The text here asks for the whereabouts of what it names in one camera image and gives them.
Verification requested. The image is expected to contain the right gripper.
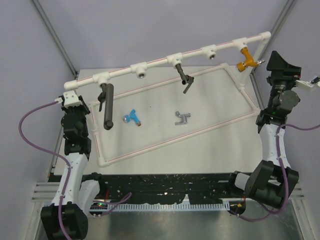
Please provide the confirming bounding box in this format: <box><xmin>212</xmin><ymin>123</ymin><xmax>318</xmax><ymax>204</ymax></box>
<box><xmin>266</xmin><ymin>51</ymin><xmax>302</xmax><ymax>111</ymax></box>

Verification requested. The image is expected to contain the orange faucet chrome knob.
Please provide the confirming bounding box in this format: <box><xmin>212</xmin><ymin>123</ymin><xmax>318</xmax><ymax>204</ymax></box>
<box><xmin>236</xmin><ymin>47</ymin><xmax>266</xmax><ymax>73</ymax></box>

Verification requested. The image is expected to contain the white PVC pipe frame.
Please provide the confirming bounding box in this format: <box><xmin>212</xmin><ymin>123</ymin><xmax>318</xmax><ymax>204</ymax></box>
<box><xmin>64</xmin><ymin>31</ymin><xmax>271</xmax><ymax>168</ymax></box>

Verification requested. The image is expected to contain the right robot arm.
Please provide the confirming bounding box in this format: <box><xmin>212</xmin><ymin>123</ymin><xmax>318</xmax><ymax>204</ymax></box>
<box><xmin>226</xmin><ymin>50</ymin><xmax>302</xmax><ymax>210</ymax></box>

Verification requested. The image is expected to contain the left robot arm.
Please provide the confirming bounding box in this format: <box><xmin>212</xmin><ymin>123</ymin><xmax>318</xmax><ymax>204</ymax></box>
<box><xmin>40</xmin><ymin>91</ymin><xmax>107</xmax><ymax>240</ymax></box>

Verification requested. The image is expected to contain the blue plastic faucet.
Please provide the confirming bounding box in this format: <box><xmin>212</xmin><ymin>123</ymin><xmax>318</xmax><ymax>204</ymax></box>
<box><xmin>122</xmin><ymin>109</ymin><xmax>141</xmax><ymax>127</ymax></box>

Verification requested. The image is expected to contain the dark grey lever faucet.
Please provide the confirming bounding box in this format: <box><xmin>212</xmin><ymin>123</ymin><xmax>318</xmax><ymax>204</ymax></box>
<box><xmin>175</xmin><ymin>63</ymin><xmax>194</xmax><ymax>94</ymax></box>

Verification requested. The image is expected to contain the silver metal faucet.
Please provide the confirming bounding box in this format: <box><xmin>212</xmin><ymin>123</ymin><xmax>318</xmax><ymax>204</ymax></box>
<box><xmin>174</xmin><ymin>111</ymin><xmax>191</xmax><ymax>126</ymax></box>

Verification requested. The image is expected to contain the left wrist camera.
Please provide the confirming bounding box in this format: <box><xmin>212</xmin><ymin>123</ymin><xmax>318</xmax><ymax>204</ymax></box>
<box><xmin>54</xmin><ymin>90</ymin><xmax>83</xmax><ymax>108</ymax></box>

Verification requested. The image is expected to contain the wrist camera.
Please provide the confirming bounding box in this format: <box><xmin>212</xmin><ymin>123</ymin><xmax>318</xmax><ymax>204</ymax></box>
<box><xmin>54</xmin><ymin>90</ymin><xmax>83</xmax><ymax>108</ymax></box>
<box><xmin>296</xmin><ymin>75</ymin><xmax>320</xmax><ymax>92</ymax></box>

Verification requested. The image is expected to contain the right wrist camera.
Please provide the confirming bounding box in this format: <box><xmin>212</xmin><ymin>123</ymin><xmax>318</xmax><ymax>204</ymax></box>
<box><xmin>296</xmin><ymin>75</ymin><xmax>320</xmax><ymax>92</ymax></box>

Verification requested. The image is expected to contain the right aluminium frame post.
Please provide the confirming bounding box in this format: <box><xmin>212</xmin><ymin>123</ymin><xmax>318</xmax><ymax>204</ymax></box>
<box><xmin>249</xmin><ymin>0</ymin><xmax>298</xmax><ymax>76</ymax></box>

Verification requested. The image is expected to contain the aluminium frame post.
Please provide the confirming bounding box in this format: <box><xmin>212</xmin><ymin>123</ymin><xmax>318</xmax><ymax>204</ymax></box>
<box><xmin>29</xmin><ymin>0</ymin><xmax>78</xmax><ymax>78</ymax></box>
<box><xmin>249</xmin><ymin>0</ymin><xmax>298</xmax><ymax>76</ymax></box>

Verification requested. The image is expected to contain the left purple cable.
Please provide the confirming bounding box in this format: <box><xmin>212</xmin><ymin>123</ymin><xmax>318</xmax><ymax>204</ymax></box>
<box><xmin>18</xmin><ymin>101</ymin><xmax>132</xmax><ymax>240</ymax></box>

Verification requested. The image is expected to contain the left aluminium frame post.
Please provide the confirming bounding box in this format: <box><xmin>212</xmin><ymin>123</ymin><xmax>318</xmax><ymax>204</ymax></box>
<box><xmin>29</xmin><ymin>0</ymin><xmax>78</xmax><ymax>78</ymax></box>

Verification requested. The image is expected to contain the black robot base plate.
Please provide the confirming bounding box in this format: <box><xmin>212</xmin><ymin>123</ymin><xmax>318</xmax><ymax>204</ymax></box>
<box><xmin>47</xmin><ymin>171</ymin><xmax>258</xmax><ymax>205</ymax></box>

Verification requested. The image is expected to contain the white slotted cable duct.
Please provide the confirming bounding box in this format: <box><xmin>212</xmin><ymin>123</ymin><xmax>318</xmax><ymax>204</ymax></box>
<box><xmin>113</xmin><ymin>201</ymin><xmax>230</xmax><ymax>212</ymax></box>

